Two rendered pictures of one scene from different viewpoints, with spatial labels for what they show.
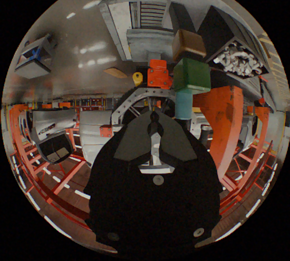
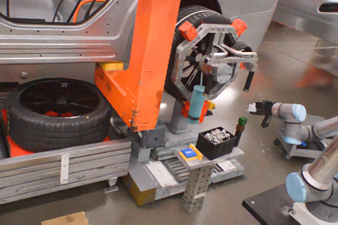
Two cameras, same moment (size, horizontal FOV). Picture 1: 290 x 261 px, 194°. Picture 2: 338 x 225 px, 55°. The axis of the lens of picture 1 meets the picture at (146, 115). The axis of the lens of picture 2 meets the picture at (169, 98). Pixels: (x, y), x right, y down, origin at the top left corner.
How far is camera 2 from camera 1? 2.05 m
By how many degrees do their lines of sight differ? 50
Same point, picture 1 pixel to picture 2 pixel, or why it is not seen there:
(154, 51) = (183, 130)
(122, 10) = (223, 163)
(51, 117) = (320, 26)
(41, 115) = not seen: outside the picture
